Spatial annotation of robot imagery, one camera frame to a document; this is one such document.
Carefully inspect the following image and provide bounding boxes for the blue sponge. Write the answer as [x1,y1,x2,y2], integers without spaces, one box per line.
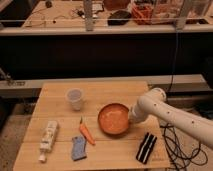
[71,136,87,161]

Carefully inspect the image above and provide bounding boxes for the metal vertical post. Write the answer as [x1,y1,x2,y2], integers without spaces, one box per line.
[83,0,93,31]

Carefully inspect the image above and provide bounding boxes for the orange crate on bench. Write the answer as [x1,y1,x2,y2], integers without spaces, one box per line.
[131,5,153,25]

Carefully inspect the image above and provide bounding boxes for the clear plastic cup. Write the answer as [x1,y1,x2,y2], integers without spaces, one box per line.
[66,88,83,111]

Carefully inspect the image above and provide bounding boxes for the black floor cables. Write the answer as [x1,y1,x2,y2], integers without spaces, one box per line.
[159,121,209,171]

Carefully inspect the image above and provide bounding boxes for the orange ceramic bowl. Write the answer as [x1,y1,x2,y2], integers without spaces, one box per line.
[98,103,129,135]

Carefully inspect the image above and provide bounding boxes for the white squeeze tube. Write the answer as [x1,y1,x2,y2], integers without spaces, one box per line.
[38,121,59,163]

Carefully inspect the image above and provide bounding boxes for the black white striped block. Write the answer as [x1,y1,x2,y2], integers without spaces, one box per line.
[136,133,157,164]

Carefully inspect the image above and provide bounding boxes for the black object on bench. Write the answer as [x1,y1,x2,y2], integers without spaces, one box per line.
[107,10,131,26]

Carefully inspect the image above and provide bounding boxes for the hanging black cable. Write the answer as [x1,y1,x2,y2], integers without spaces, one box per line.
[167,19,180,94]

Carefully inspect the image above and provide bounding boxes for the orange toy carrot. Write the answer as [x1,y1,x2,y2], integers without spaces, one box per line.
[79,119,95,145]

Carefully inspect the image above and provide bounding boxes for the metal clamp at left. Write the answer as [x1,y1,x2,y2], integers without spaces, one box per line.
[0,67,25,86]

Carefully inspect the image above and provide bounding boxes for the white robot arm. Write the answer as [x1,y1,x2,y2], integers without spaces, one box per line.
[128,88,213,150]

